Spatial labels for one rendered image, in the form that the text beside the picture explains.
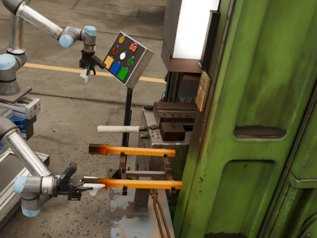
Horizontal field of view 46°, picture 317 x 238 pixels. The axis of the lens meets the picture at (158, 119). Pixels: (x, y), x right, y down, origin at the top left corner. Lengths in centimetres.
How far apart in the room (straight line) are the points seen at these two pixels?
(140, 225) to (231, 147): 57
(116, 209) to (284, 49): 108
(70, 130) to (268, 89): 236
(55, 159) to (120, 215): 156
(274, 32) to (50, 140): 245
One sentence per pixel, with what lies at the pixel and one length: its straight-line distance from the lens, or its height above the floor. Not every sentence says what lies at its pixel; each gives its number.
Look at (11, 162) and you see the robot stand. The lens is 299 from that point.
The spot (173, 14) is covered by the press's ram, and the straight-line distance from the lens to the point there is 191.
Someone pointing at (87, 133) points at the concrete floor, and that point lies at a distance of 366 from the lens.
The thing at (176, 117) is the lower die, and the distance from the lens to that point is 210.
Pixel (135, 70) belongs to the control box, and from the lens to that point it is 244.
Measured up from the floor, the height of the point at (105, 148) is 97.
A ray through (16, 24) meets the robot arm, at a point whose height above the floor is 124.
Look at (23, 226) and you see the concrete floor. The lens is 280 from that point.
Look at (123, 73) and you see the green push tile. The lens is 248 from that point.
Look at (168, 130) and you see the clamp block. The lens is 199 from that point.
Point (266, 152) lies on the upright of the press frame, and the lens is 189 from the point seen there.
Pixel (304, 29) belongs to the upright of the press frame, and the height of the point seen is 164.
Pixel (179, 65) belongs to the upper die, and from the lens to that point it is 195.
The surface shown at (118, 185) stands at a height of 96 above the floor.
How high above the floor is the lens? 203
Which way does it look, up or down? 30 degrees down
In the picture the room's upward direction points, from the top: 9 degrees clockwise
